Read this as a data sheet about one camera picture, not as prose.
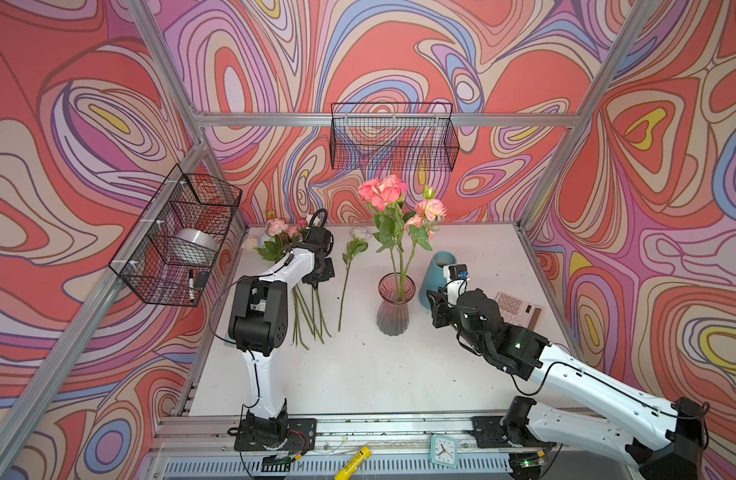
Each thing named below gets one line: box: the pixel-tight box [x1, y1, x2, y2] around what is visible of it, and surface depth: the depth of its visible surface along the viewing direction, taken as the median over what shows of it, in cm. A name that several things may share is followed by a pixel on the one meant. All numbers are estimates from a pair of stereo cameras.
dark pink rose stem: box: [374, 199, 404, 301], surface depth 73 cm
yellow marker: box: [333, 446, 372, 480], surface depth 70 cm
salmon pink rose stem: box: [359, 176, 409, 300], surface depth 70 cm
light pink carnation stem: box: [398, 186, 447, 301], surface depth 70 cm
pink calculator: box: [495, 292, 544, 331], surface depth 95 cm
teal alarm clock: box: [429, 434, 459, 469], surface depth 71 cm
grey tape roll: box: [174, 228, 219, 255], surface depth 73 cm
